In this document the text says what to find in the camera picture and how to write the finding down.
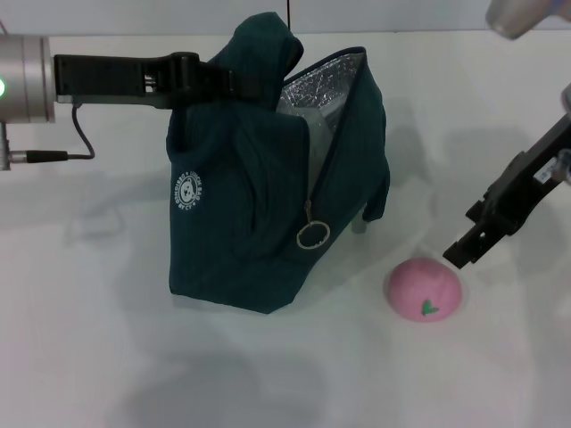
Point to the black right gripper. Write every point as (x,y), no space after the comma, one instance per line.
(522,183)

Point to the clear plastic food container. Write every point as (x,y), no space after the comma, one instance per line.
(319,134)

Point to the pink peach toy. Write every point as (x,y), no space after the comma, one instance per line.
(415,285)

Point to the dark teal insulated lunch bag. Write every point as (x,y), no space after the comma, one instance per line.
(250,200)

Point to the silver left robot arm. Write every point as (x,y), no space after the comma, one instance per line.
(24,80)

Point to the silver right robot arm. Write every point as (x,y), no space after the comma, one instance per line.
(566,96)

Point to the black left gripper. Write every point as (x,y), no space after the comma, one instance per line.
(107,78)

